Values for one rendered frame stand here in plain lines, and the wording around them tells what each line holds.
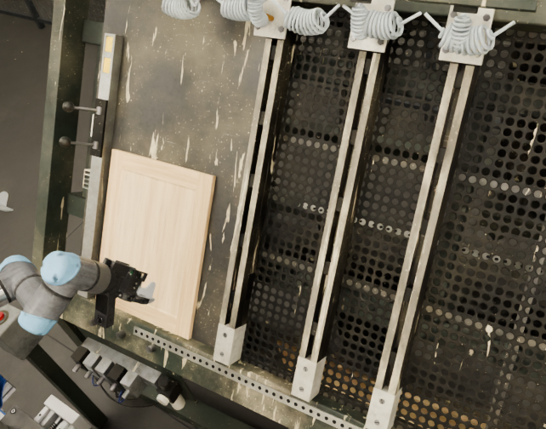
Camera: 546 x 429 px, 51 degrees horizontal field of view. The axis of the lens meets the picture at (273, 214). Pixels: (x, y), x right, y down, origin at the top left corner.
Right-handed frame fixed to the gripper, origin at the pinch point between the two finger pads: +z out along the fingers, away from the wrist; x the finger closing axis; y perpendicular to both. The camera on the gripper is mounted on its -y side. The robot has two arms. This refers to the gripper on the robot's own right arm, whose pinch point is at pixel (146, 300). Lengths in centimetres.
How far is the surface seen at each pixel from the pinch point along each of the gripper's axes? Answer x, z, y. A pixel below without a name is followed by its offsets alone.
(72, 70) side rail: 83, 11, 58
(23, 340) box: 70, 34, -40
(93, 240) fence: 56, 29, 5
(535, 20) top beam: -68, -5, 94
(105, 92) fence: 60, 9, 54
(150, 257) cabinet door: 31.0, 32.3, 8.2
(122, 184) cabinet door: 48, 23, 28
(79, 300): 57, 37, -18
